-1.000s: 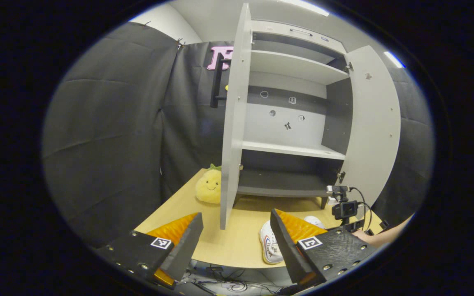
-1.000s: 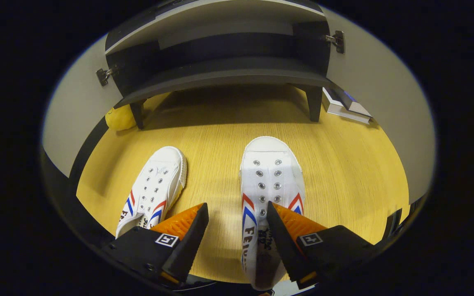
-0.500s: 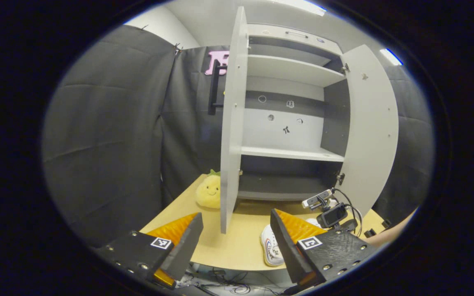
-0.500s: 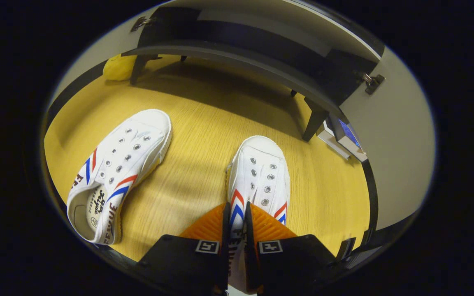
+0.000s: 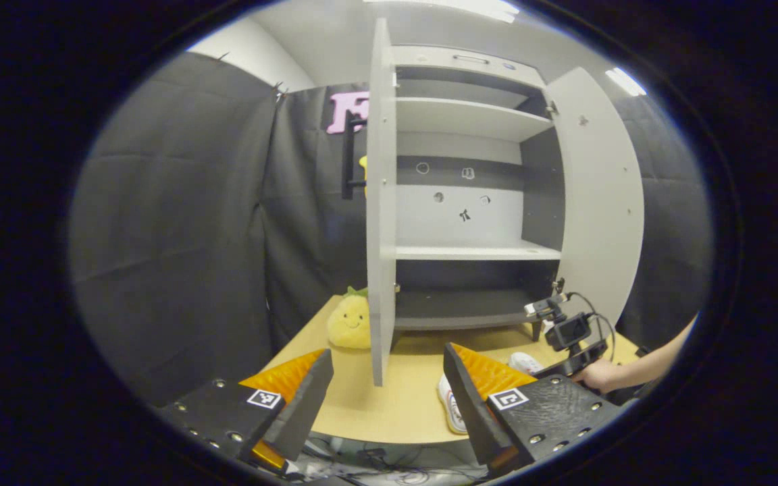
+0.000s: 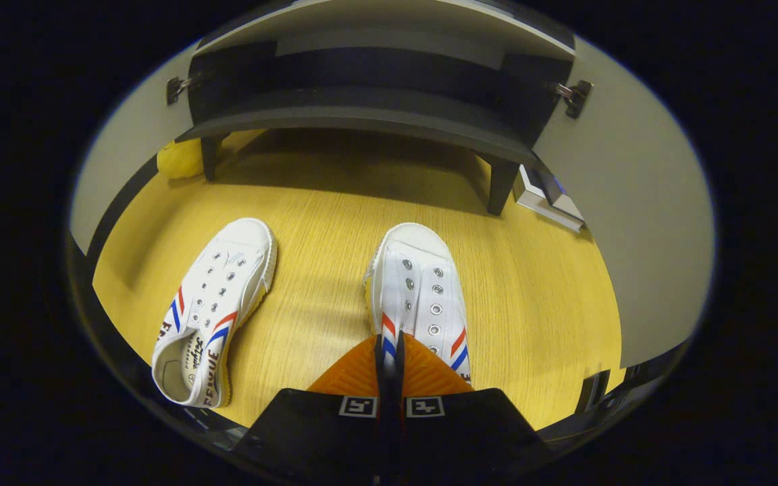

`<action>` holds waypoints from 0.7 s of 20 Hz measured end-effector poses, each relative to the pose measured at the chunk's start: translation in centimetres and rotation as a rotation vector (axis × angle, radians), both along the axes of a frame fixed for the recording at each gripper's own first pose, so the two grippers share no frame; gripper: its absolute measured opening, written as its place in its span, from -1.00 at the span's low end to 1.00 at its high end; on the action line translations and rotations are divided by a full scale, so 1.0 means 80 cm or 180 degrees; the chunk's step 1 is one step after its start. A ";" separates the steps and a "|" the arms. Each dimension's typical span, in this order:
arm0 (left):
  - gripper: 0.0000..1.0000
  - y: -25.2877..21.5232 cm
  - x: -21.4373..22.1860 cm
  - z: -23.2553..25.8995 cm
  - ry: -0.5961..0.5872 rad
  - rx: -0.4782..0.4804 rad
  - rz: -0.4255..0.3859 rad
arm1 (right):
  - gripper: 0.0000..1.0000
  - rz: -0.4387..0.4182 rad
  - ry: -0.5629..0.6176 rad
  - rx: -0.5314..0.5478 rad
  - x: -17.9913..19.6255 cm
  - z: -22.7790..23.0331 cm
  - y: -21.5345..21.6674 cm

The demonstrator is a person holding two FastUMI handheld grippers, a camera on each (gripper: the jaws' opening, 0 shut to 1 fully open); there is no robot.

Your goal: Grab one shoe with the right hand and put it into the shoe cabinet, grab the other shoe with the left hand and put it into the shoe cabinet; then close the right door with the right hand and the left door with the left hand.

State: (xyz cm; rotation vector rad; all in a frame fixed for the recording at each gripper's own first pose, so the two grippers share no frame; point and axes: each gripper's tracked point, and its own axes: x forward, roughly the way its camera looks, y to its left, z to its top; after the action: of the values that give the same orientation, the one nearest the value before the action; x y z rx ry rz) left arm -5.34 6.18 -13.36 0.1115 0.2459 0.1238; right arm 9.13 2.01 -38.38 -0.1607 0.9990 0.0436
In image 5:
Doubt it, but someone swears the black door handle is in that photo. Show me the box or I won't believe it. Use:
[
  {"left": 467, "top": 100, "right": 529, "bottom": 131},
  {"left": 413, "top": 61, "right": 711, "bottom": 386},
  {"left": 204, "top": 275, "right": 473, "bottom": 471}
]
[{"left": 341, "top": 111, "right": 368, "bottom": 201}]

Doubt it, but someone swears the grey shoe cabinet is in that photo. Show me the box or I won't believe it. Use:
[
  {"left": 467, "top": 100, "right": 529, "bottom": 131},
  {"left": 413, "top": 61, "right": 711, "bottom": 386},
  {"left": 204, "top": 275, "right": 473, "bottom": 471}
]
[{"left": 392, "top": 44, "right": 567, "bottom": 342}]

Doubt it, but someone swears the ceiling light panel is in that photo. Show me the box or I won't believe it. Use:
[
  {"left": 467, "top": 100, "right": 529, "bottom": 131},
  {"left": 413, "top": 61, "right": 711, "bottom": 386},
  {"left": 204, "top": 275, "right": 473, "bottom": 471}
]
[
  {"left": 605, "top": 67, "right": 648, "bottom": 98},
  {"left": 362, "top": 0, "right": 520, "bottom": 24}
]

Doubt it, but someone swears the white shoe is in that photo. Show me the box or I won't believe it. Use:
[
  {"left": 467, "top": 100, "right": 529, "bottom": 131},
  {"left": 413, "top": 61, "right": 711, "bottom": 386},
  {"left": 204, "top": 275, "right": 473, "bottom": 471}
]
[
  {"left": 509, "top": 351, "right": 546, "bottom": 376},
  {"left": 437, "top": 373, "right": 470, "bottom": 435}
]

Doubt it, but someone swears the grey shoe cabinet door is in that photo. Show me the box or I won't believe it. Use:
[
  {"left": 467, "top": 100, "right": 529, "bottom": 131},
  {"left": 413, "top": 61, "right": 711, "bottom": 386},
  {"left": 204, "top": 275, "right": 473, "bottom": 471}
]
[
  {"left": 365, "top": 17, "right": 398, "bottom": 387},
  {"left": 544, "top": 66, "right": 646, "bottom": 326}
]

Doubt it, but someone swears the yellow plush toy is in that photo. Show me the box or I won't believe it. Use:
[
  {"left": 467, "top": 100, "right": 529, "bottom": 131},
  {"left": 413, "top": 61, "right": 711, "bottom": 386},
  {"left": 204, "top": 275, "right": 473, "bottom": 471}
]
[{"left": 326, "top": 286, "right": 373, "bottom": 351}]

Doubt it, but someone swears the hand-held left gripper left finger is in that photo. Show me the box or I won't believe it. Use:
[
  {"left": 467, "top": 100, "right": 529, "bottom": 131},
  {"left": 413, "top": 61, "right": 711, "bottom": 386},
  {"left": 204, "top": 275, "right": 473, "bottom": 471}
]
[{"left": 153, "top": 348, "right": 336, "bottom": 477}]

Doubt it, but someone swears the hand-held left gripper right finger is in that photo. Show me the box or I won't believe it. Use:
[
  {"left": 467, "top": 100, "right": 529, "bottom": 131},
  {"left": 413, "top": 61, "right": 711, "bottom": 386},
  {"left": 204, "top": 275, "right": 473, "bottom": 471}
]
[{"left": 443, "top": 342, "right": 623, "bottom": 477}]

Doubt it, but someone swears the black backdrop cloth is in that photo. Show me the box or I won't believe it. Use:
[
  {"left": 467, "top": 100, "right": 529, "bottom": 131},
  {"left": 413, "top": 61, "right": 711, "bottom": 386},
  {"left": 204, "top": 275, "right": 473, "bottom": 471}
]
[{"left": 68, "top": 51, "right": 714, "bottom": 407}]

